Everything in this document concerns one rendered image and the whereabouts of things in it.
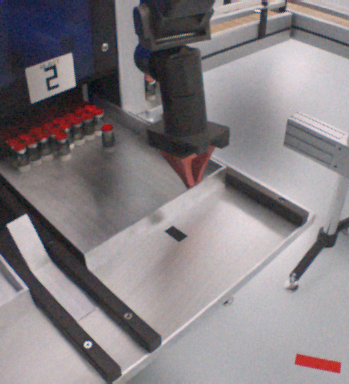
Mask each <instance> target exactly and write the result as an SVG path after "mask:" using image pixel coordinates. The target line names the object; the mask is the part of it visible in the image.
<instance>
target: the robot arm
mask: <svg viewBox="0 0 349 384"><path fill-rule="evenodd" d="M215 2H216V0H140V3H139V6H134V10H133V15H132V17H133V23H134V29H135V34H136V35H137V36H138V45H136V47H135V50H134V54H133V60H134V64H135V65H136V67H137V68H138V69H139V70H140V71H141V72H143V73H144V74H146V75H147V76H149V77H150V78H152V79H154V80H155V81H157V82H159V88H160V94H161V100H162V107H163V113H164V119H162V120H160V121H158V122H154V123H152V124H150V125H149V126H147V127H146V131H147V137H148V138H149V139H148V144H149V146H150V147H153V148H155V149H158V150H161V154H162V156H163V157H164V158H165V159H166V162H167V163H168V164H169V165H170V167H171V168H172V169H173V170H174V171H175V172H176V173H177V174H178V175H179V177H180V178H181V180H182V181H183V183H184V184H185V187H186V188H187V189H188V188H189V187H191V186H193V185H194V184H196V183H198V182H199V181H201V180H202V177H203V174H204V169H205V167H206V165H207V163H208V161H209V159H210V157H211V155H212V154H213V152H214V150H215V148H216V147H217V148H219V149H223V148H225V147H226V146H228V145H230V137H231V134H230V127H229V126H225V125H220V124H216V123H214V122H210V121H207V111H206V99H205V89H204V79H203V68H202V57H201V50H200V49H198V48H194V47H190V46H187V45H185V44H190V43H198V42H202V41H206V40H211V34H210V19H211V18H212V16H213V15H214V13H215V12H214V8H213V5H214V3H215ZM190 165H191V168H190Z"/></svg>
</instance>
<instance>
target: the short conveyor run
mask: <svg viewBox="0 0 349 384"><path fill-rule="evenodd" d="M260 3H261V4H260ZM257 4H259V5H257ZM251 5H257V6H251ZM249 6H251V7H249ZM282 6H285V1H284V0H281V1H276V2H274V3H272V2H270V3H268V0H244V1H242V2H236V3H231V0H224V1H223V6H221V7H215V8H214V12H215V13H214V15H215V16H213V17H212V18H211V19H210V34H211V40H206V41H202V42H198V43H190V44H185V45H187V46H190V47H194V48H198V49H200V50H201V57H202V68H203V73H204V72H207V71H210V70H212V69H215V68H217V67H218V66H223V65H225V64H228V63H229V62H231V61H233V62H234V61H236V60H237V59H240V58H242V57H246V56H248V55H251V54H253V53H257V52H259V51H260V50H265V49H267V48H269V47H273V46H275V45H277V44H281V43H283V42H285V41H290V35H291V25H292V21H293V20H292V13H291V12H285V13H281V12H278V11H274V10H272V9H275V8H280V7H282ZM244 7H245V8H244ZM246 7H249V8H246ZM241 8H244V9H241ZM238 9H240V10H238ZM232 10H235V11H232ZM231 11H232V12H231ZM222 13H223V14H222ZM218 14H221V15H218Z"/></svg>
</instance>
